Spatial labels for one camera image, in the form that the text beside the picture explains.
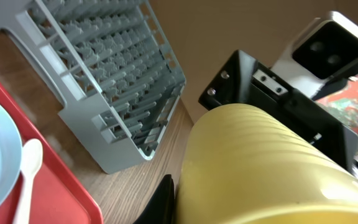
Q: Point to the red serving tray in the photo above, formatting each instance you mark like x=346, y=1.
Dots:
x=58, y=197

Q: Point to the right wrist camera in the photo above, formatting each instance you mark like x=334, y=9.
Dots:
x=321, y=59

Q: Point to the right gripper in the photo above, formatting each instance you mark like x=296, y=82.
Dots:
x=243, y=79

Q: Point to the yellow plastic cup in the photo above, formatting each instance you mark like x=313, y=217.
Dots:
x=243, y=166

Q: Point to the white plastic spoon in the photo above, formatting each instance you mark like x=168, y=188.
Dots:
x=31, y=162

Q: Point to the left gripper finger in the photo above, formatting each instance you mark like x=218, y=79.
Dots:
x=159, y=209

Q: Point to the grey dishwasher rack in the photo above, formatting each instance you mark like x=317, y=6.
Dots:
x=111, y=67

